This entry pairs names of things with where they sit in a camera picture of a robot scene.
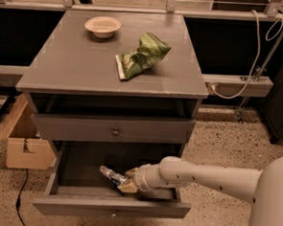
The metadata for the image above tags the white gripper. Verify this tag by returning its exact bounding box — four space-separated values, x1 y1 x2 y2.
118 164 160 194

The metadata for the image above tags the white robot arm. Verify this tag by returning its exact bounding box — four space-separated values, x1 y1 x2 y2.
119 156 283 226

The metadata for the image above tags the closed grey upper drawer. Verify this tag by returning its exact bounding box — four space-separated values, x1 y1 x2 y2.
32 113 195 145

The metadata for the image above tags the open grey lower drawer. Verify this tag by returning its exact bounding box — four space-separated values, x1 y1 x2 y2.
34 141 191 219

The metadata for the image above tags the grey wooden cabinet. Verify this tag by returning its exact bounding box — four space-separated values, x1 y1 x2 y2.
12 4 214 161

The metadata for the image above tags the cardboard box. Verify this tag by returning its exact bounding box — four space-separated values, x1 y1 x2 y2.
0 94 57 170

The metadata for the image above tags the green chip bag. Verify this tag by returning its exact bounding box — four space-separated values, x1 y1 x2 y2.
115 32 172 80

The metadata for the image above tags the beige paper bowl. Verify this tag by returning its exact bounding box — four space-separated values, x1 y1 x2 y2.
84 16 121 39

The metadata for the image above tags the black floor cable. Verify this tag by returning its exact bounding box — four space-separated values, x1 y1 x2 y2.
13 168 31 226

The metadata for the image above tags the grey metal rail frame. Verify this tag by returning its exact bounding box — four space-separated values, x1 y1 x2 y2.
0 0 283 102

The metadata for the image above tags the white hanging cable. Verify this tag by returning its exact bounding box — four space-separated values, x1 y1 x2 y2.
208 7 283 103

